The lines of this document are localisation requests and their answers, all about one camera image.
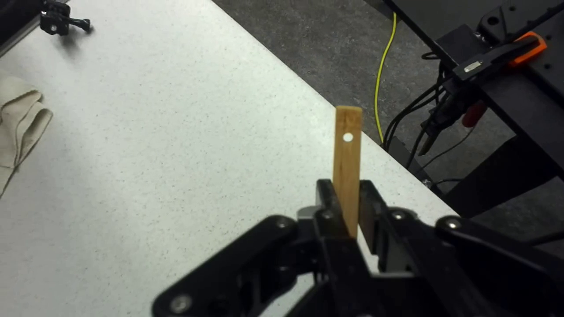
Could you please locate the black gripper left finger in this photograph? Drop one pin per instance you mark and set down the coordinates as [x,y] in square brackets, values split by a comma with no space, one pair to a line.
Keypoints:
[336,213]

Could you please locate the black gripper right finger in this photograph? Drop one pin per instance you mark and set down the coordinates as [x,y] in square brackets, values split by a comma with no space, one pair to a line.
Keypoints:
[424,248]

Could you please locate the black perforated table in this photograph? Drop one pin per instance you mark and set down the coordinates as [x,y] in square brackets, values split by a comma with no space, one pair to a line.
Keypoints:
[547,100]

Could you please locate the small black camera mount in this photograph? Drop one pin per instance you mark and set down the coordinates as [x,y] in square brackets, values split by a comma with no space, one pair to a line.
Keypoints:
[59,22]

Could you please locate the wooden spatula with yellow head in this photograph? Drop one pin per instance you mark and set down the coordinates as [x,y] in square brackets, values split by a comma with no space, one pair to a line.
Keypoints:
[348,170]

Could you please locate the beige cloth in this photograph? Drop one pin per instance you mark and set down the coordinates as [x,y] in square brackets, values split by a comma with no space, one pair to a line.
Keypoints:
[20,130]

